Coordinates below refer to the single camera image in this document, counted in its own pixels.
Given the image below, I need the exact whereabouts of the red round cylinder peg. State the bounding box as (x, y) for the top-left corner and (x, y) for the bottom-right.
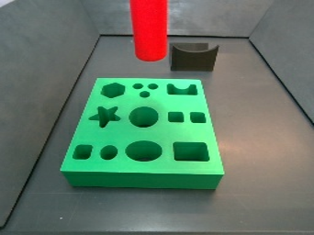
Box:
(130, 0), (169, 62)

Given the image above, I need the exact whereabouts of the green shape sorter block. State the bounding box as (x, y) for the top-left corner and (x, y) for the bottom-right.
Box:
(61, 78), (225, 189)

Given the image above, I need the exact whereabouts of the dark grey curved holder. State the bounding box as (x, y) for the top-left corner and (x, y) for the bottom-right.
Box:
(170, 42), (220, 72)

